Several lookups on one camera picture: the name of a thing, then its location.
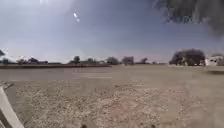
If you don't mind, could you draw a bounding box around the row of distant trees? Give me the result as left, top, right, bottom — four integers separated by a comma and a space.
0, 55, 150, 66

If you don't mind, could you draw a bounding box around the dark clump of bushes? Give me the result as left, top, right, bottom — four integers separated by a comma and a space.
168, 48, 206, 67

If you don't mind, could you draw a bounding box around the white building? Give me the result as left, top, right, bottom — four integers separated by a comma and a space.
204, 55, 224, 67

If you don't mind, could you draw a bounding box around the long low wall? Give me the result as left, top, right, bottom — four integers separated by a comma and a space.
0, 63, 112, 70

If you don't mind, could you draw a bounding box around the large bare-branched tree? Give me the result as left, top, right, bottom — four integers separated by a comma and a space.
152, 0, 224, 34

